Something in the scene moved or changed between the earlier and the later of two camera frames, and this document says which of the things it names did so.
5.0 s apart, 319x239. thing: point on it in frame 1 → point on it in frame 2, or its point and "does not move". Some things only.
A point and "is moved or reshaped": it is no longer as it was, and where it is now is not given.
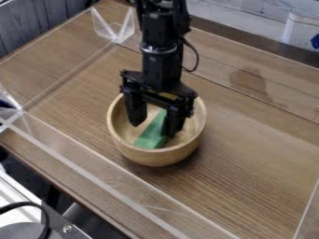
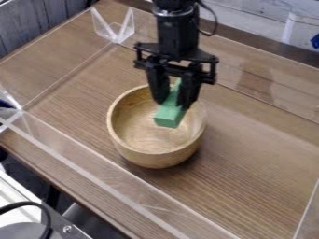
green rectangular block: (154, 136) is moved or reshaped
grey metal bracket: (60, 227) does not move
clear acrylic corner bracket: (115, 32) does not move
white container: (300, 33) does not move
